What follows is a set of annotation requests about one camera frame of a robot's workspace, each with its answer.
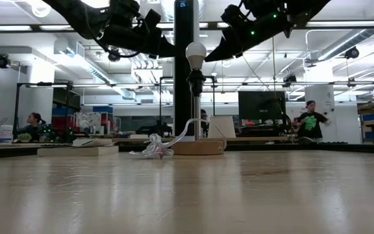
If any wooden base table lamp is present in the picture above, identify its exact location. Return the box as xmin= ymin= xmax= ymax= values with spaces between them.
xmin=171 ymin=68 xmax=225 ymax=156

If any white conical lampshade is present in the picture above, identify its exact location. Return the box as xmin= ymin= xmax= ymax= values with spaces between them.
xmin=207 ymin=115 xmax=237 ymax=139

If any white plastic tub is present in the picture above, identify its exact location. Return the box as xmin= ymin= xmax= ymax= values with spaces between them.
xmin=0 ymin=124 xmax=14 ymax=144

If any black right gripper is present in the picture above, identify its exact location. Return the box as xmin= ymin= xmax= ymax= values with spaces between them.
xmin=205 ymin=0 xmax=292 ymax=63

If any black ceiling cable reel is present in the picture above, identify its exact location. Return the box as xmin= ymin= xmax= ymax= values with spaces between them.
xmin=107 ymin=48 xmax=122 ymax=63
xmin=345 ymin=46 xmax=360 ymax=60
xmin=0 ymin=53 xmax=12 ymax=70
xmin=284 ymin=73 xmax=298 ymax=89

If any black background rig frame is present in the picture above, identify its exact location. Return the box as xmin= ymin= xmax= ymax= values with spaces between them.
xmin=12 ymin=81 xmax=75 ymax=144
xmin=158 ymin=75 xmax=217 ymax=138

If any black aluminium rig frame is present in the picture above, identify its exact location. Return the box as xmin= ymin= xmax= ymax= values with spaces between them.
xmin=0 ymin=142 xmax=374 ymax=160

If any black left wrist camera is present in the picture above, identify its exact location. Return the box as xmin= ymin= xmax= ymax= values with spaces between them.
xmin=144 ymin=8 xmax=162 ymax=31

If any black cover book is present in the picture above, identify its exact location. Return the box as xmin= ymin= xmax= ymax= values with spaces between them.
xmin=36 ymin=145 xmax=120 ymax=158

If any black monitor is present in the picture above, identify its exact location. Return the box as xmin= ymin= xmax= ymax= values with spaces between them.
xmin=238 ymin=90 xmax=287 ymax=122

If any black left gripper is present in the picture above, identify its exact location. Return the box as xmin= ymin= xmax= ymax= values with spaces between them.
xmin=101 ymin=0 xmax=177 ymax=59

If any person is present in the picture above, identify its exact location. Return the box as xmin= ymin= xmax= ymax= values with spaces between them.
xmin=295 ymin=99 xmax=331 ymax=144
xmin=199 ymin=109 xmax=210 ymax=138
xmin=17 ymin=112 xmax=50 ymax=143

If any blue storage bin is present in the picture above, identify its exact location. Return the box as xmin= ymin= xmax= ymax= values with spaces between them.
xmin=92 ymin=105 xmax=114 ymax=114

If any clear bundled lamp cord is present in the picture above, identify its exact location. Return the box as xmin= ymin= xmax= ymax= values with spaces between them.
xmin=129 ymin=118 xmax=228 ymax=161

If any white lightbulb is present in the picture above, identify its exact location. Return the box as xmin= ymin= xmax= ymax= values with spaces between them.
xmin=185 ymin=42 xmax=208 ymax=71

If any white red-print warning tag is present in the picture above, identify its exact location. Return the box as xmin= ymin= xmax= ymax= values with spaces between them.
xmin=153 ymin=146 xmax=168 ymax=159

